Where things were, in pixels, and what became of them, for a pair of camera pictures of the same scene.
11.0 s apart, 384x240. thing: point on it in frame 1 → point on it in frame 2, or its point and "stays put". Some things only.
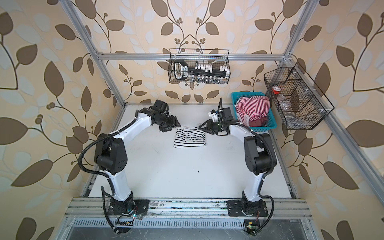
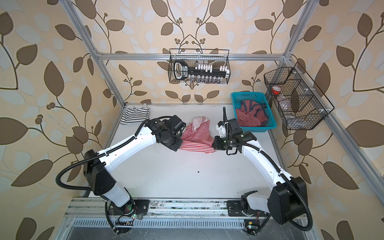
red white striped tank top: (253, 110) → (196, 137)
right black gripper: (209, 127) → (217, 145)
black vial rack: (205, 73) stays put
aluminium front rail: (98, 208) stays put
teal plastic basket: (272, 123) stays put
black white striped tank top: (187, 137) → (134, 115)
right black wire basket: (301, 102) stays put
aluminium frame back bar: (166, 57) stays put
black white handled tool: (181, 69) stays put
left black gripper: (174, 122) → (177, 145)
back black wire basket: (199, 65) stays put
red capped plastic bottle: (276, 90) stays put
